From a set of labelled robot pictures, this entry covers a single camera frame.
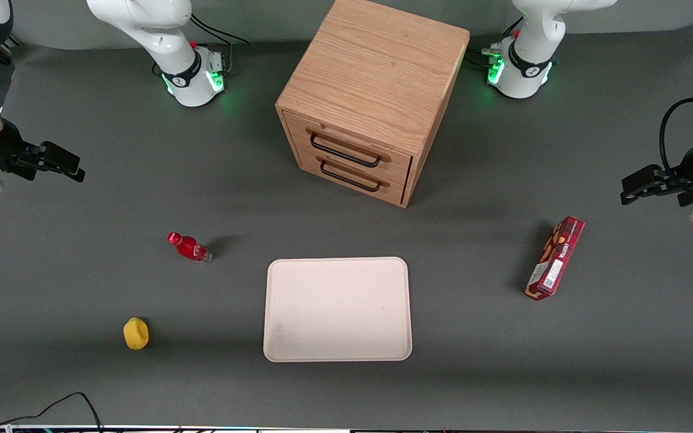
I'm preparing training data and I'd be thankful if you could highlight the wooden drawer cabinet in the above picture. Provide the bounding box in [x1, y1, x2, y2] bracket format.
[275, 0, 470, 209]

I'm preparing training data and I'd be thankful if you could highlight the red tartan shortbread box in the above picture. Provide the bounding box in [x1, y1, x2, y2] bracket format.
[525, 215, 585, 301]

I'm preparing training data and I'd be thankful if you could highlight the small red soda bottle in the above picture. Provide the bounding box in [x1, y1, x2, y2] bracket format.
[167, 232, 213, 264]

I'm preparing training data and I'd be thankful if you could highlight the yellow lemon toy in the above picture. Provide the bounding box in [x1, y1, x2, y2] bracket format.
[123, 317, 150, 351]

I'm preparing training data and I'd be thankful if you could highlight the beige rectangular tray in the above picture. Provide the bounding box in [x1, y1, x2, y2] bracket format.
[263, 257, 413, 363]

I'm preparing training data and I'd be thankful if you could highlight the black left arm base cable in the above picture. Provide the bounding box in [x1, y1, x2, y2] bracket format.
[466, 17, 526, 68]

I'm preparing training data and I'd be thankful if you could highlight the black arm base cable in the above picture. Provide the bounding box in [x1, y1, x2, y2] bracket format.
[189, 12, 251, 78]
[466, 17, 526, 68]

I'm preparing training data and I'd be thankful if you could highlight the black right arm base cable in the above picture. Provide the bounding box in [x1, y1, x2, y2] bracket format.
[189, 12, 251, 78]

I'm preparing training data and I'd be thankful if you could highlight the black cable at table edge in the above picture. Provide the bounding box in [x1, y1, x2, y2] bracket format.
[0, 392, 104, 433]

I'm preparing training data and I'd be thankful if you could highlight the wooden drawer with black handle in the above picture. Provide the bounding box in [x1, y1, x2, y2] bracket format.
[283, 111, 413, 184]
[291, 144, 410, 206]

